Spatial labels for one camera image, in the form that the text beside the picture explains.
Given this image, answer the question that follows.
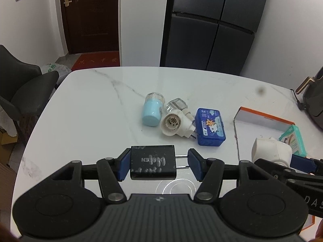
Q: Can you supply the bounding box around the black power adapter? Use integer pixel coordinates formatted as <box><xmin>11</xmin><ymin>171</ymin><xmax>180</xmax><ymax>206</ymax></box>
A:
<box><xmin>130</xmin><ymin>145</ymin><xmax>189</xmax><ymax>180</ymax></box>

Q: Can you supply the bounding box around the white charger cube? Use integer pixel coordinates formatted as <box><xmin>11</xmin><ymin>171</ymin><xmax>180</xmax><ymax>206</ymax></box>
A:
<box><xmin>251</xmin><ymin>138</ymin><xmax>292</xmax><ymax>167</ymax></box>

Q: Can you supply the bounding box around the white plug-in repellent device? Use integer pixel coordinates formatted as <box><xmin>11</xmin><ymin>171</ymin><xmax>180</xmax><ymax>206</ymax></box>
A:
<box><xmin>160</xmin><ymin>98</ymin><xmax>196</xmax><ymax>138</ymax></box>

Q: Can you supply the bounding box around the light blue toothpick jar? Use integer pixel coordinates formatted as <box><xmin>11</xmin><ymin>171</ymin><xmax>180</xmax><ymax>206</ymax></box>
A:
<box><xmin>142</xmin><ymin>92</ymin><xmax>165</xmax><ymax>127</ymax></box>

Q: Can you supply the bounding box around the teal paper box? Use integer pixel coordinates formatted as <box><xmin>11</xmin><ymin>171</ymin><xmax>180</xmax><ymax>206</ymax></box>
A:
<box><xmin>279</xmin><ymin>125</ymin><xmax>307</xmax><ymax>157</ymax></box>

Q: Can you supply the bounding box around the orange-rimmed white tray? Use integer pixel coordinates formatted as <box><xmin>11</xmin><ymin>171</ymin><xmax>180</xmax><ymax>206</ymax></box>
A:
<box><xmin>233</xmin><ymin>106</ymin><xmax>316</xmax><ymax>231</ymax></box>

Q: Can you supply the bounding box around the dark air fryer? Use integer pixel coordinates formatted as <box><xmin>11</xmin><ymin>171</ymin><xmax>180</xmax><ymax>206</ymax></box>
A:
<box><xmin>296</xmin><ymin>67</ymin><xmax>323</xmax><ymax>129</ymax></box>

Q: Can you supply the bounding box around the white plastic bag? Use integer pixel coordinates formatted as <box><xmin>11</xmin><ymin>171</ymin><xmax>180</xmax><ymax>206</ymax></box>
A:
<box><xmin>41</xmin><ymin>63</ymin><xmax>72</xmax><ymax>86</ymax></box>

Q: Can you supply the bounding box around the red doormat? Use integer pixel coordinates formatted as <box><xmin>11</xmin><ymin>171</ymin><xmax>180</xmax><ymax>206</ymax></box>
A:
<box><xmin>71</xmin><ymin>51</ymin><xmax>120</xmax><ymax>71</ymax></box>

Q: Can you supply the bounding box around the black chair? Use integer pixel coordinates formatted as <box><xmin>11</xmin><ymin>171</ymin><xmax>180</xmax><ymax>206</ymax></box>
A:
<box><xmin>1</xmin><ymin>45</ymin><xmax>59</xmax><ymax>145</ymax></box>

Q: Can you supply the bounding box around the black refrigerator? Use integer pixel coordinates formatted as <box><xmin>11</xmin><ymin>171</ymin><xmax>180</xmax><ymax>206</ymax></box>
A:
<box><xmin>160</xmin><ymin>0</ymin><xmax>266</xmax><ymax>75</ymax></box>

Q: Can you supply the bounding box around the dark brown door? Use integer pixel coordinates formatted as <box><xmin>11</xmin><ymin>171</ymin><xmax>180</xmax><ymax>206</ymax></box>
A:
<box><xmin>60</xmin><ymin>0</ymin><xmax>119</xmax><ymax>54</ymax></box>

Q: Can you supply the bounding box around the black power cable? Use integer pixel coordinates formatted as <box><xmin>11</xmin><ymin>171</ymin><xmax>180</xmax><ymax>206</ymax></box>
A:
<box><xmin>289</xmin><ymin>88</ymin><xmax>307</xmax><ymax>111</ymax></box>

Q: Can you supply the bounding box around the gold door handle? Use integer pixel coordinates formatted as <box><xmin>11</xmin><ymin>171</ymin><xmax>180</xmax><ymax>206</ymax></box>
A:
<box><xmin>64</xmin><ymin>0</ymin><xmax>72</xmax><ymax>7</ymax></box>

